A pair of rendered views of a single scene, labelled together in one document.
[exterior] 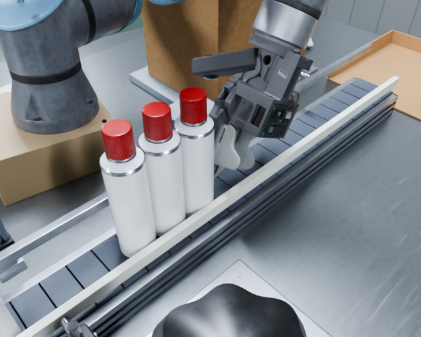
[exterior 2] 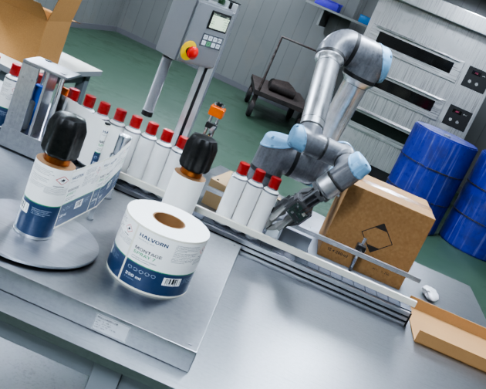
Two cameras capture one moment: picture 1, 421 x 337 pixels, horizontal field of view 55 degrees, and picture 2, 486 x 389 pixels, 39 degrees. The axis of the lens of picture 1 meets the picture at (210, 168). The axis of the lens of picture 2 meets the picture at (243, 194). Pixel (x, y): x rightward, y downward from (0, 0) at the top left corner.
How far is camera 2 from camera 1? 1.74 m
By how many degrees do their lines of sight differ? 46
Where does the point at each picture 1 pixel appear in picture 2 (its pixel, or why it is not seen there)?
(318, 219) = (289, 285)
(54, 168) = not seen: hidden behind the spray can
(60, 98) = not seen: hidden behind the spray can
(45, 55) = (264, 160)
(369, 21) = not seen: outside the picture
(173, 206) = (241, 212)
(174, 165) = (251, 193)
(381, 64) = (454, 331)
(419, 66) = (476, 350)
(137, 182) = (236, 184)
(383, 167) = (351, 314)
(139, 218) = (227, 200)
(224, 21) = (345, 204)
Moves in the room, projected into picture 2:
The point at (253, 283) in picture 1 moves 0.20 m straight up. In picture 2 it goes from (234, 248) to (261, 186)
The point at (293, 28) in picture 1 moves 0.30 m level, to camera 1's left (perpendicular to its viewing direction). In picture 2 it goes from (323, 181) to (262, 140)
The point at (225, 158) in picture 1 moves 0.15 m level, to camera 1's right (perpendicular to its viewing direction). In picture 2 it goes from (273, 217) to (305, 242)
